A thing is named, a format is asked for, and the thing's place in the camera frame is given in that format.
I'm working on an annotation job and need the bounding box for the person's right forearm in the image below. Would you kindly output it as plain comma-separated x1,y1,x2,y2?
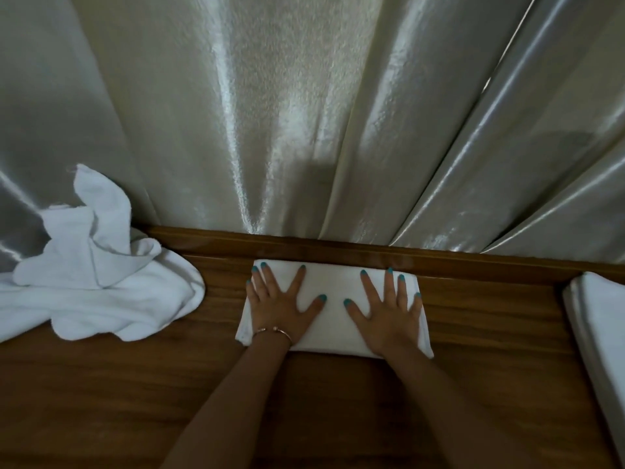
383,344,540,469

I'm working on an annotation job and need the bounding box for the crumpled white towel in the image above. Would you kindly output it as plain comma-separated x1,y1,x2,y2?
0,164,206,344

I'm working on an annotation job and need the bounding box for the person's right hand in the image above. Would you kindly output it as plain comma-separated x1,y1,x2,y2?
344,268,423,358

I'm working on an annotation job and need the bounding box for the thin rose gold bracelet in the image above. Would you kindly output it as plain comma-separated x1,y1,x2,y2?
252,326,294,345

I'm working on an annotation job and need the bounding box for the person's left forearm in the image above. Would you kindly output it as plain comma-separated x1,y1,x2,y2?
160,332,294,469

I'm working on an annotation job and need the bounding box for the white towel stack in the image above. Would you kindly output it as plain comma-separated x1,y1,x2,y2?
562,271,625,465

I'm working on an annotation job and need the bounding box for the cream satin curtain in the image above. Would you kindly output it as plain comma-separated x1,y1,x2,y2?
391,0,625,265
0,0,539,274

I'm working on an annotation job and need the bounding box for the person's left hand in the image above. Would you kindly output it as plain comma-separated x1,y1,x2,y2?
245,263,327,344

